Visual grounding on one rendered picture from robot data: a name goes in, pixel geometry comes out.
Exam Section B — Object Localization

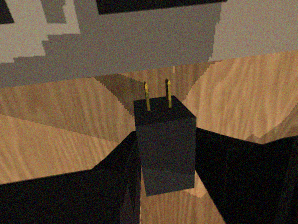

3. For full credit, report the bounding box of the black two-prong charger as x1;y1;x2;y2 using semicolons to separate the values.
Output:
133;78;196;197

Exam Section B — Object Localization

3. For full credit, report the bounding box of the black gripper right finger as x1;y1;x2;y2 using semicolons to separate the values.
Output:
195;127;298;224

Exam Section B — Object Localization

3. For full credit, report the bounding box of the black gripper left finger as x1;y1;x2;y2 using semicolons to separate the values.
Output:
0;131;141;224

